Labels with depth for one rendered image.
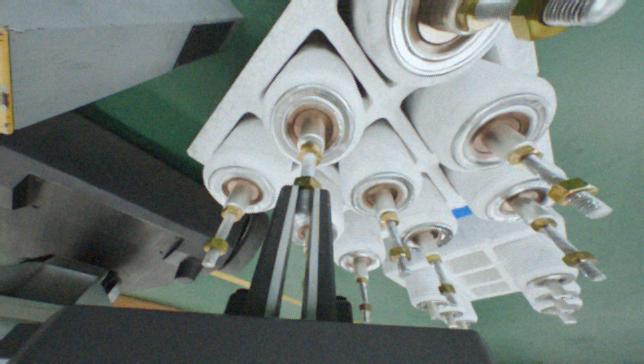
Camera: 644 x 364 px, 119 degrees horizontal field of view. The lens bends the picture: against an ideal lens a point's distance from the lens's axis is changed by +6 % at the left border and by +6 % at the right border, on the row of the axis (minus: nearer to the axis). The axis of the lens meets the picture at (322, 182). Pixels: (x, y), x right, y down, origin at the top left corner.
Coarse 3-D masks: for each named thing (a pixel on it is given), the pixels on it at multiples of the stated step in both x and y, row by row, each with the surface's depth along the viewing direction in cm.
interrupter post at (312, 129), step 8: (304, 120) 17; (312, 120) 16; (320, 120) 17; (304, 128) 15; (312, 128) 15; (320, 128) 16; (304, 136) 14; (312, 136) 14; (320, 136) 15; (320, 144) 15
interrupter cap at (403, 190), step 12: (360, 180) 21; (372, 180) 21; (384, 180) 21; (396, 180) 21; (408, 180) 21; (360, 192) 22; (372, 192) 22; (396, 192) 22; (408, 192) 22; (360, 204) 23; (372, 204) 24; (396, 204) 23; (408, 204) 23; (372, 216) 25
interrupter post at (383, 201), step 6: (378, 192) 22; (384, 192) 22; (390, 192) 22; (372, 198) 23; (378, 198) 21; (384, 198) 21; (390, 198) 21; (378, 204) 21; (384, 204) 20; (390, 204) 20; (378, 210) 21; (384, 210) 20; (390, 210) 20; (396, 210) 20; (378, 216) 21
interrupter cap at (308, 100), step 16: (288, 96) 15; (304, 96) 15; (320, 96) 15; (336, 96) 15; (272, 112) 16; (288, 112) 16; (304, 112) 16; (320, 112) 16; (336, 112) 16; (352, 112) 16; (272, 128) 17; (288, 128) 17; (336, 128) 17; (352, 128) 17; (288, 144) 18; (336, 144) 18
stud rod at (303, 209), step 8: (304, 160) 13; (312, 160) 13; (304, 168) 12; (312, 168) 12; (312, 176) 12; (304, 192) 10; (304, 200) 10; (312, 200) 10; (296, 208) 10; (304, 208) 10; (304, 216) 10
